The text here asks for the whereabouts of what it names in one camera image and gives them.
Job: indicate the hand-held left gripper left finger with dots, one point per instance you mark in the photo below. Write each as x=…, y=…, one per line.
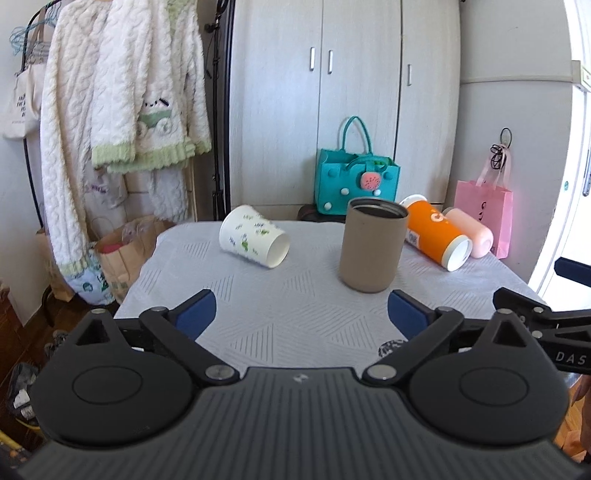
x=197, y=314

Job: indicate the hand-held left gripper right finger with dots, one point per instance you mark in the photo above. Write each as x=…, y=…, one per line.
x=406, y=314

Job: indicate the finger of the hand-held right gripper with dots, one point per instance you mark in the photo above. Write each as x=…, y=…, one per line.
x=521, y=304
x=575, y=270

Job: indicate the white floral paper cup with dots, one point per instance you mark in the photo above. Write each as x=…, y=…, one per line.
x=249, y=235

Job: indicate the brown cylindrical cup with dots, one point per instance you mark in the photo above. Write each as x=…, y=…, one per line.
x=369, y=249

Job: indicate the pink cup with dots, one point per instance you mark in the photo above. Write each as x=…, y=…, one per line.
x=479, y=236

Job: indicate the orange cup with white rim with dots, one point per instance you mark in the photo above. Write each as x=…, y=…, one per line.
x=434, y=230

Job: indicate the black white patterned cloth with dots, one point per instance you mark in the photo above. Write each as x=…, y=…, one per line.
x=390, y=348

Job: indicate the white door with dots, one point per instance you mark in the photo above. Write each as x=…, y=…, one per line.
x=572, y=184

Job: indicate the white patterned tablecloth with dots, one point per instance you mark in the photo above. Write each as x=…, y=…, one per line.
x=286, y=300

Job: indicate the brown paper bag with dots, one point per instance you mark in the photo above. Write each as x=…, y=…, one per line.
x=124, y=258

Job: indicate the pink gift bag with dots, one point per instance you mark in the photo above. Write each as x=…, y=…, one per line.
x=496, y=212

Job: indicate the dark round stool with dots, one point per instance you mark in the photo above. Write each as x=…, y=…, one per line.
x=309, y=213

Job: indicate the teal felt handbag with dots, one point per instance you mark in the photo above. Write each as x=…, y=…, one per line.
x=337, y=184

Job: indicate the white tall cabinet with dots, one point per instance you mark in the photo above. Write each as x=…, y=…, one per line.
x=508, y=138

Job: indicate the black stand pole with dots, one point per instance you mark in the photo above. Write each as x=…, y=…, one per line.
x=217, y=138

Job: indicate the dark shoe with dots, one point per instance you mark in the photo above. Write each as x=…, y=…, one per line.
x=23, y=392

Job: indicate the white knitted garments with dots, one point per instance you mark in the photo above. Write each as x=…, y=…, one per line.
x=62, y=161

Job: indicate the white wardrobe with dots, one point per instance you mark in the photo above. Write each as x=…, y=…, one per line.
x=277, y=115

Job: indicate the black clothes rack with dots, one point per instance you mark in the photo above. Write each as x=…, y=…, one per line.
x=28, y=152

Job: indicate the white fluffy green-trimmed jacket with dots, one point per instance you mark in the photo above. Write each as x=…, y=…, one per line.
x=152, y=69

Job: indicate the white canvas tote bag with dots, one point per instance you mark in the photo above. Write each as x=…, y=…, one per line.
x=21, y=106

